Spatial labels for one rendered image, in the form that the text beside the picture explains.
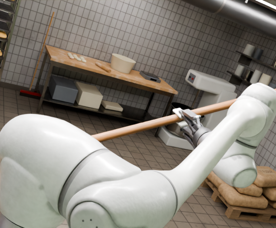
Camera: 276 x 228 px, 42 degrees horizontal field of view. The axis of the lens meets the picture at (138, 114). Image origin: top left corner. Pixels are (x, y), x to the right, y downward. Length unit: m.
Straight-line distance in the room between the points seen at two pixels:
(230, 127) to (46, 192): 0.46
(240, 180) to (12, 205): 0.61
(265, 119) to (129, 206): 0.56
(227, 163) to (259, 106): 0.18
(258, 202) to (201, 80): 2.19
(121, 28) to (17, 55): 1.79
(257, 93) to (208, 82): 5.15
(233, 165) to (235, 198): 3.79
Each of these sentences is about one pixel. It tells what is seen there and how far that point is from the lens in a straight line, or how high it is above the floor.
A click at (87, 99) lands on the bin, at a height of 0.36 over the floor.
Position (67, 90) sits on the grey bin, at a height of 0.43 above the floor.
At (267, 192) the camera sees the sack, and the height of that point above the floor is 0.37.
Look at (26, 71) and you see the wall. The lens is 6.34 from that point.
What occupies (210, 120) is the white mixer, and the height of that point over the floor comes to 0.62.
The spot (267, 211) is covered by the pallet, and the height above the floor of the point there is 0.14.
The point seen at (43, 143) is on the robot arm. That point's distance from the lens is 0.60.
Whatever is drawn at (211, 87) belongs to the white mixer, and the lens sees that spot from 6.21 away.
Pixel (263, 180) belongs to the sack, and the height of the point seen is 0.57.
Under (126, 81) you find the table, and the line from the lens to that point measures 5.83.
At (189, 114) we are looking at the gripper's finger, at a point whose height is 1.78.
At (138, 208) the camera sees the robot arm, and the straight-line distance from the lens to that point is 0.53.
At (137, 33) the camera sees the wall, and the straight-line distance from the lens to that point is 6.55.
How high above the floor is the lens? 2.06
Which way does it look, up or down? 16 degrees down
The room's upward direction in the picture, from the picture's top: 21 degrees clockwise
